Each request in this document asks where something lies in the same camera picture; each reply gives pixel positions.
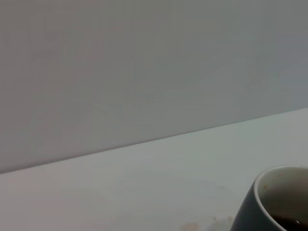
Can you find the grey ceramic cup with coffee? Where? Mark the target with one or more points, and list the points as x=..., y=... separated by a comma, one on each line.
x=247, y=211

